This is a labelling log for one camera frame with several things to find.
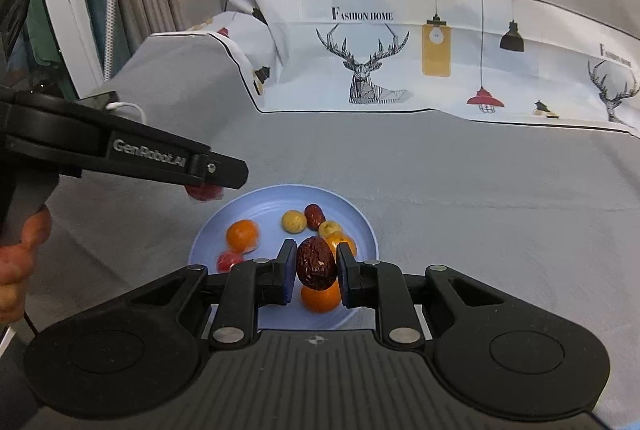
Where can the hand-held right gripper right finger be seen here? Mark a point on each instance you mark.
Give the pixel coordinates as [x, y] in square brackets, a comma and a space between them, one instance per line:
[343, 274]

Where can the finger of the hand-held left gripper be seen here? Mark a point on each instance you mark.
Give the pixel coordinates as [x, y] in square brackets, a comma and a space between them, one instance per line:
[220, 172]

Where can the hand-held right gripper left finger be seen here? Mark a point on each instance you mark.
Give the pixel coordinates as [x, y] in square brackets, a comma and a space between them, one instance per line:
[287, 275]

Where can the red round fruit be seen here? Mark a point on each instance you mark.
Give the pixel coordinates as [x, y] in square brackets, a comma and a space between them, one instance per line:
[202, 194]
[227, 262]

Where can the dark red jujube date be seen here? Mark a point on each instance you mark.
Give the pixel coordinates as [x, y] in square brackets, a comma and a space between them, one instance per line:
[315, 216]
[316, 262]

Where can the small orange kumquat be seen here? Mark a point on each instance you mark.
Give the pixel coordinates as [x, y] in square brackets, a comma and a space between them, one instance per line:
[243, 235]
[340, 239]

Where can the large plastic-wrapped orange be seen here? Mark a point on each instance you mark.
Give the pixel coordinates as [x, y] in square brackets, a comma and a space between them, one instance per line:
[320, 302]

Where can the small yellow fruit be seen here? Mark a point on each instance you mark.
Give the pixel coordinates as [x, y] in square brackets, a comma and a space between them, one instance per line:
[330, 228]
[293, 221]

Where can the light blue plate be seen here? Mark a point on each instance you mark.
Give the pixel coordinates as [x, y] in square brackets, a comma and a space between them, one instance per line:
[260, 210]

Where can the person's left hand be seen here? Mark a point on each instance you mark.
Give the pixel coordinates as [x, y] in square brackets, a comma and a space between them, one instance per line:
[15, 270]

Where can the grey bed sheet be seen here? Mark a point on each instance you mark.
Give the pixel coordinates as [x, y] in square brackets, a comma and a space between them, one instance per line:
[475, 210]

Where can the patterned deer pillow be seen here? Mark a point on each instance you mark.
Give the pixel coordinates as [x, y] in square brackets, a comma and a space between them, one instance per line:
[450, 60]

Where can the white door frame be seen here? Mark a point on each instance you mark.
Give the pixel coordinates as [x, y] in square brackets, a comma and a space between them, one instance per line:
[65, 10]

